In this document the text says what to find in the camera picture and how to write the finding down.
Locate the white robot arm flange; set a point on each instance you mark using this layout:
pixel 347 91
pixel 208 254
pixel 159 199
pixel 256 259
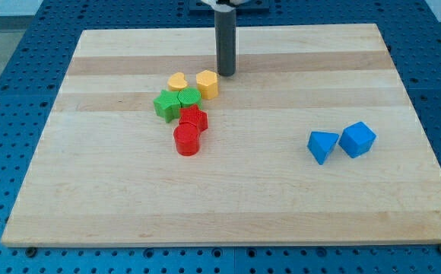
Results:
pixel 224 5

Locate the yellow hexagon block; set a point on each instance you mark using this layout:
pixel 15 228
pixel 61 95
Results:
pixel 207 83

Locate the red star block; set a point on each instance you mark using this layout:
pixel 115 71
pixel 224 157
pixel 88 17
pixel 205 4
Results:
pixel 195 116

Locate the blue cube block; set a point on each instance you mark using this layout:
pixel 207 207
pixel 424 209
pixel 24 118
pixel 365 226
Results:
pixel 357 139

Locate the green cylinder block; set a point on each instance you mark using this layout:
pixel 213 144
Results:
pixel 189 97

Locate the yellow heart block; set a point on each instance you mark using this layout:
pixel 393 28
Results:
pixel 177 82

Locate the green star block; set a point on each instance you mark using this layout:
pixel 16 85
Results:
pixel 167 105

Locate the blue triangular prism block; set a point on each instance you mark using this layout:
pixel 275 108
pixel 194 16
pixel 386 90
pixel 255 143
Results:
pixel 321 145

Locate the red cylinder block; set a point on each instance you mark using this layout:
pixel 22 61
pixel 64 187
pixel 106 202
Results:
pixel 186 137

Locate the light wooden board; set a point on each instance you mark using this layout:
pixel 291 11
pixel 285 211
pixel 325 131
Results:
pixel 106 173

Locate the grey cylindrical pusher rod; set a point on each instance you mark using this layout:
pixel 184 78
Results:
pixel 225 37

